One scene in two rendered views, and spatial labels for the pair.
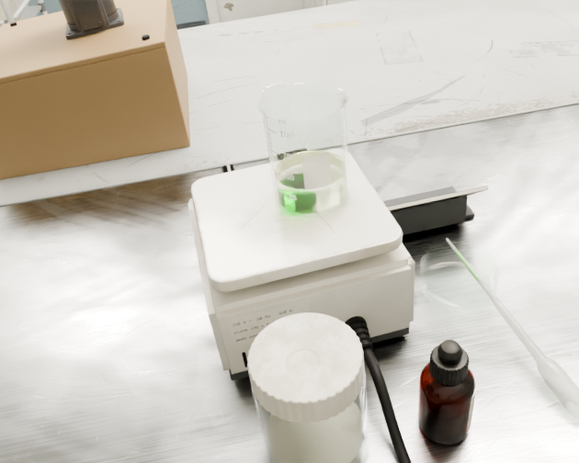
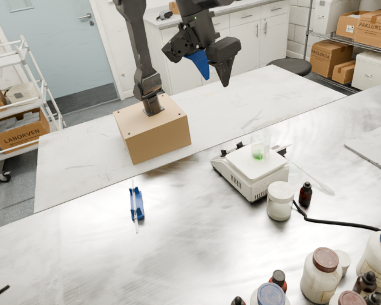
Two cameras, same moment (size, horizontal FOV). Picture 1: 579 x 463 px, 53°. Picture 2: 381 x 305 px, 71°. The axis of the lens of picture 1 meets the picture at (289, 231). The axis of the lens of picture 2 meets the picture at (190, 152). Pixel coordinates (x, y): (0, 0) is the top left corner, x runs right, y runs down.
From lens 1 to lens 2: 42 cm
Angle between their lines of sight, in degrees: 11
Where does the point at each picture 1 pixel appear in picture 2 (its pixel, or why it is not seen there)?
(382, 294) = (283, 175)
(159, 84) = (184, 127)
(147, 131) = (179, 141)
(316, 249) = (270, 167)
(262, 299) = (260, 181)
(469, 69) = (262, 106)
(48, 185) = (153, 163)
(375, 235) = (281, 161)
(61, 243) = (174, 180)
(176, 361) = (232, 203)
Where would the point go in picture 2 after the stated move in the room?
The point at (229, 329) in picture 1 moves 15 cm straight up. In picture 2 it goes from (253, 190) to (254, 141)
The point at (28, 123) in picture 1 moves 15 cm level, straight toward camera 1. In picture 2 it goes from (146, 145) to (175, 163)
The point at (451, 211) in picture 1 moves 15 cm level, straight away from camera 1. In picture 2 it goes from (283, 152) to (271, 126)
